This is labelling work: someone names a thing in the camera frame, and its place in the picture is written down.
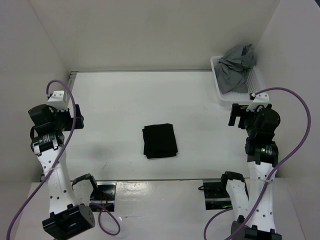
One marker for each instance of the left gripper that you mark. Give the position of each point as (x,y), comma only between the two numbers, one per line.
(79,123)

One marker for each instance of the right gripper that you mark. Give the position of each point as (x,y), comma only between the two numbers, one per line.
(239,110)

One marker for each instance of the black skirt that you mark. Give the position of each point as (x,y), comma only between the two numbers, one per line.
(159,141)

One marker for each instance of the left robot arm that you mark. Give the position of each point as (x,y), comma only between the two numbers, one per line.
(69,210)

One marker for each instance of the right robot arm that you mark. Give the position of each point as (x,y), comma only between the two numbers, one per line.
(252,200)

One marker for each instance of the white plastic basket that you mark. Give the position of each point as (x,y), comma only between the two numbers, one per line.
(254,83)

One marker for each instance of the grey skirt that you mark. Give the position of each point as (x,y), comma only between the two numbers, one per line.
(233,68)

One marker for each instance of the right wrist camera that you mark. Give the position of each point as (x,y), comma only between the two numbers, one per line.
(258,100)

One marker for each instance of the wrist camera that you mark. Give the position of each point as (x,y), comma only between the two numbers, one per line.
(258,100)
(58,100)

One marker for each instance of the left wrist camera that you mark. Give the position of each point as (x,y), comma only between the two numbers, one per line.
(58,100)

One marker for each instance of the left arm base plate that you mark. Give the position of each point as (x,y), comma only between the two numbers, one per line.
(105,195)

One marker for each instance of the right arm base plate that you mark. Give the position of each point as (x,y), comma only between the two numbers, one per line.
(215,197)

